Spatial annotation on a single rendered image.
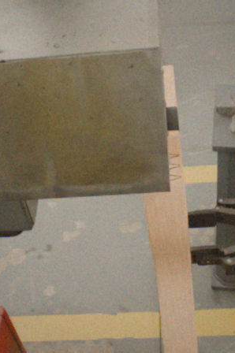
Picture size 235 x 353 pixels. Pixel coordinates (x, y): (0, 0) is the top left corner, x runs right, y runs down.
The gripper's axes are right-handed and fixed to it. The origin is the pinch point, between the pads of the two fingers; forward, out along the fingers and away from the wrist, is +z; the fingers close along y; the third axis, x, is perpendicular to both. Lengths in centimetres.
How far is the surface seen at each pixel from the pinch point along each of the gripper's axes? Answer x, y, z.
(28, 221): -8.7, 14.8, 29.8
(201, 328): -100, 54, -3
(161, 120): 38.4, -25.5, 2.0
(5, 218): -7.3, 14.5, 33.9
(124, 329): -100, 55, 23
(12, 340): -51, 18, 44
